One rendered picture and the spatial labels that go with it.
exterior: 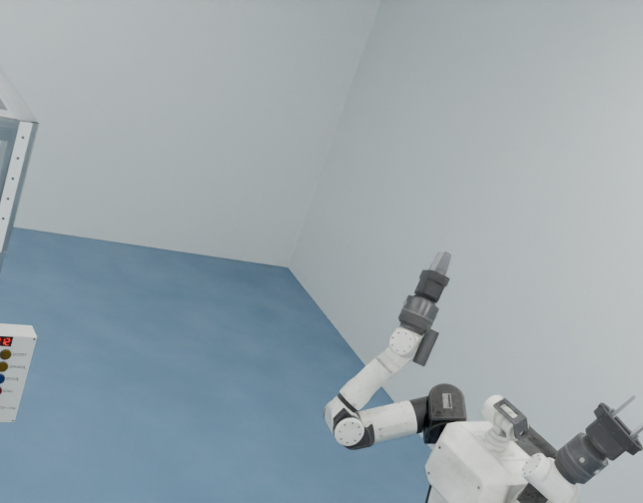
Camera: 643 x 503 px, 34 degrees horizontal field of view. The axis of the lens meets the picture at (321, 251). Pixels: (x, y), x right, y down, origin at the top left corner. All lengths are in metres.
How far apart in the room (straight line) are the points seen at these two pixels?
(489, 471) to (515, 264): 2.41
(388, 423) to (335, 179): 3.85
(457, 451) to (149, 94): 3.90
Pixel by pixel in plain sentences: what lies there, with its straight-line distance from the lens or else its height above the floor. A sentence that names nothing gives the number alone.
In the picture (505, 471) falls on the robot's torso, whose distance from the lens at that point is 2.58.
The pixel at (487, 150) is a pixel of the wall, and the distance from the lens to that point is 5.22.
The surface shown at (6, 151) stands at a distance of 2.58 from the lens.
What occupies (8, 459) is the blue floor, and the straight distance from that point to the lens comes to 4.25.
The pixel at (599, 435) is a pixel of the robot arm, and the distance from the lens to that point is 2.30.
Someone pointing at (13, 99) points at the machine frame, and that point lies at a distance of 2.71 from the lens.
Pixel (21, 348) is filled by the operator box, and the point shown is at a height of 1.06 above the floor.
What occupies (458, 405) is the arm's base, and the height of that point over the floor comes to 1.26.
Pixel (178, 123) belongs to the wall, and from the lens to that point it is 6.22.
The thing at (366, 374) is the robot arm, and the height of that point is 1.27.
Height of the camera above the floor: 2.38
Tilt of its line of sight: 19 degrees down
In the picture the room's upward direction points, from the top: 20 degrees clockwise
